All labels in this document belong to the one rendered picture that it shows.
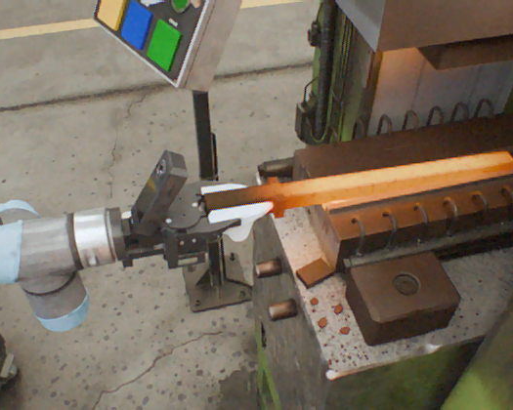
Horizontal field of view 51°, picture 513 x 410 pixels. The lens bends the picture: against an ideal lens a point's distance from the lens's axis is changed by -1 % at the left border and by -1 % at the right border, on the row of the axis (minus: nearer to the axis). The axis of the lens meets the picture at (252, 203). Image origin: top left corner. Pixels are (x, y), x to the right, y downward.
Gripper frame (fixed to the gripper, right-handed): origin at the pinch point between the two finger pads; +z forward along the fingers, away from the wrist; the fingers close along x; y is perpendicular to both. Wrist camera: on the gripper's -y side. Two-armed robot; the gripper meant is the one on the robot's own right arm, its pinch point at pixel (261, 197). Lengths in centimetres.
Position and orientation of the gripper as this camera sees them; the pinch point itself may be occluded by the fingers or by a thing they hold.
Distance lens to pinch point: 72.3
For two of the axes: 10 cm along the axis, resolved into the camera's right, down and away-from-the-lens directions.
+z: 9.7, -1.7, 1.8
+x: 2.5, 7.0, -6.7
